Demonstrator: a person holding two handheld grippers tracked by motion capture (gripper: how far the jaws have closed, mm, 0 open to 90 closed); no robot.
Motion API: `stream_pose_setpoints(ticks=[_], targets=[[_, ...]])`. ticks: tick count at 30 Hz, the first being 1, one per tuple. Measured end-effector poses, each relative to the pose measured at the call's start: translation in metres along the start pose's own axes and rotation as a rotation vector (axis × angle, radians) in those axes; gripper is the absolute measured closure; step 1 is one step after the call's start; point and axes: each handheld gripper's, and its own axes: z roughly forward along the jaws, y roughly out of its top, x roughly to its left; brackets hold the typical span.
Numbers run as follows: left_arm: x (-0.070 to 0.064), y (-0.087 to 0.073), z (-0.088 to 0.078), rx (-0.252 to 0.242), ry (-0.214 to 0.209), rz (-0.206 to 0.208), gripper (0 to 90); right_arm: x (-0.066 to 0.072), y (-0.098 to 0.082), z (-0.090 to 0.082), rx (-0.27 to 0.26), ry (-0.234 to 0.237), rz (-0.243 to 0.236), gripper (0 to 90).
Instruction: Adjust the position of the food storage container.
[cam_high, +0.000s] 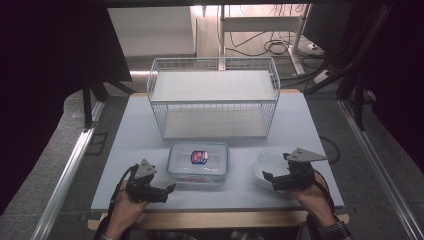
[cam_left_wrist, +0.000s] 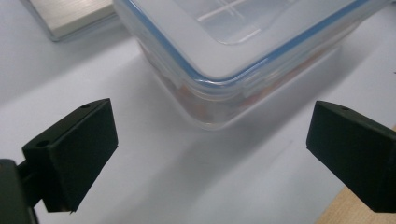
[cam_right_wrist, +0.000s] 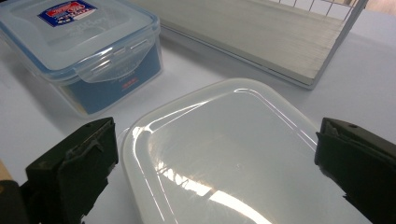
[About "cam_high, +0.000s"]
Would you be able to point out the dark monitor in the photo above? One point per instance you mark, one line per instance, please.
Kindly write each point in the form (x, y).
(328, 26)

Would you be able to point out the white plastic container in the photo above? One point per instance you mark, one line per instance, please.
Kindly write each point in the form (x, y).
(266, 165)

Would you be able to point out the white cabinet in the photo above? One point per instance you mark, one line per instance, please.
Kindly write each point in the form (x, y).
(151, 31)

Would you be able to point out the black metal stand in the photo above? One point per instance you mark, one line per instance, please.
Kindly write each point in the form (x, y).
(88, 103)
(359, 100)

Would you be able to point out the clear container with blue-rimmed lid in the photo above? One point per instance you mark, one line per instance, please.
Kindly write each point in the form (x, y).
(198, 163)

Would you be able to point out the white power strip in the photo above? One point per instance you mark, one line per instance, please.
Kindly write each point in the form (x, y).
(321, 76)

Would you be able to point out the aluminium rail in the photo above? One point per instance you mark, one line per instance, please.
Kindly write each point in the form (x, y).
(66, 176)
(376, 160)

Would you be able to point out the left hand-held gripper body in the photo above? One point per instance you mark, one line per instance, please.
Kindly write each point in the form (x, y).
(144, 182)

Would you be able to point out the white metal desk frame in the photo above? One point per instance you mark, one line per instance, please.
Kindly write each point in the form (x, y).
(263, 24)

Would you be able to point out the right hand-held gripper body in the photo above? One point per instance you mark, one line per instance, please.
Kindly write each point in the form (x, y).
(300, 170)

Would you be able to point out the person's left hand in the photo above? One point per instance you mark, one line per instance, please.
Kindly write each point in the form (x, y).
(128, 208)

